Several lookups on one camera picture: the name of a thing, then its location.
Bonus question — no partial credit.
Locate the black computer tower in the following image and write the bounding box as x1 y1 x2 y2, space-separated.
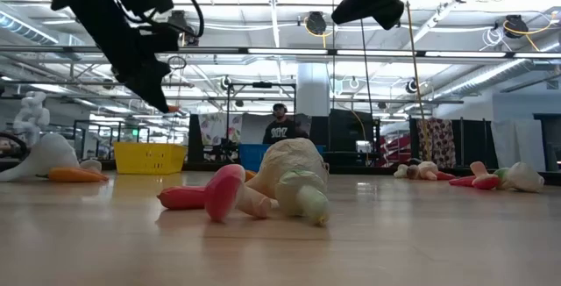
328 109 381 154

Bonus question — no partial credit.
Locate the person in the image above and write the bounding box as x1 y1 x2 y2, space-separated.
261 102 310 146

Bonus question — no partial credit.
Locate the yellow plastic basket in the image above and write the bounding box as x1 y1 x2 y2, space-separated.
113 141 188 175

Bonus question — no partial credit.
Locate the floral patterned cloth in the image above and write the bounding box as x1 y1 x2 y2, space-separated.
197 112 244 147

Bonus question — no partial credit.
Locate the hanging black cable loop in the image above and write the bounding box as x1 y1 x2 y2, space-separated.
167 54 188 71

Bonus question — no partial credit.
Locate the white fabric panel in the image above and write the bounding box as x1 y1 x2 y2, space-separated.
489 118 548 173

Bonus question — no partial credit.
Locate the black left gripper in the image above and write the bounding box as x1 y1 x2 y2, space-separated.
50 0 181 112

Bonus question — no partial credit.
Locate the white humanoid figure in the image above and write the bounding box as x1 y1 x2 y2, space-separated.
11 90 52 147

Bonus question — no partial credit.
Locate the black rail with lights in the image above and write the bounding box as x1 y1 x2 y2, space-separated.
0 45 561 60

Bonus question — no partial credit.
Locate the beige toy mushroom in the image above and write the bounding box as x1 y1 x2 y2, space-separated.
79 158 103 174

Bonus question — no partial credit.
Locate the black ceiling cable reel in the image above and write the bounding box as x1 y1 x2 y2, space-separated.
167 10 201 46
304 11 328 37
502 14 530 39

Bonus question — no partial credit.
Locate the dark patterned cloth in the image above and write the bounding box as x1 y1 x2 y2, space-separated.
415 117 458 170

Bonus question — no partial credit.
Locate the yellow hanging cable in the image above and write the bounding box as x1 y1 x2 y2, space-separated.
404 0 434 162

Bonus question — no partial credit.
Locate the green white toy bok choy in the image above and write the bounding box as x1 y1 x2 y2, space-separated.
274 169 331 227
494 167 513 190

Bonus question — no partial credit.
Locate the black table frame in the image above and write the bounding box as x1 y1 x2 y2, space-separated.
0 157 561 187

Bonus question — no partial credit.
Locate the white round pillar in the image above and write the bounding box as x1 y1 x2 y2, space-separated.
296 62 331 118

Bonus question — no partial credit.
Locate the large cream toy garlic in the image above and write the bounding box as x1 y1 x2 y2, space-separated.
245 137 330 200

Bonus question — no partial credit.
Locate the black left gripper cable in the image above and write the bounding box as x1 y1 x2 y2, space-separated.
157 0 206 38

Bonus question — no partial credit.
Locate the black metal stand frame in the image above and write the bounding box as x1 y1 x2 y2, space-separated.
224 81 298 164

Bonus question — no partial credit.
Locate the large pink toy mushroom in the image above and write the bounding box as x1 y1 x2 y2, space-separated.
203 163 273 224

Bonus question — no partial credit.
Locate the blue plastic basket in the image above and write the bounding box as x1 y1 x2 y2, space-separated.
238 143 326 174

